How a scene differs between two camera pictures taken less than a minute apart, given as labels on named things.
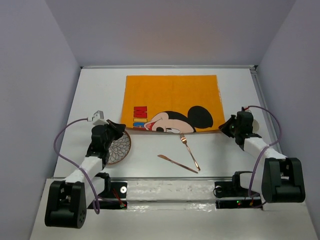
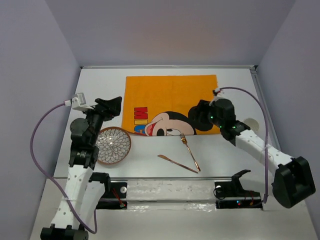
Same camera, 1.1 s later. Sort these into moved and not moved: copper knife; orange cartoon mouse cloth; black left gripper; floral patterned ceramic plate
Moved: black left gripper
Not moved: orange cartoon mouse cloth; floral patterned ceramic plate; copper knife
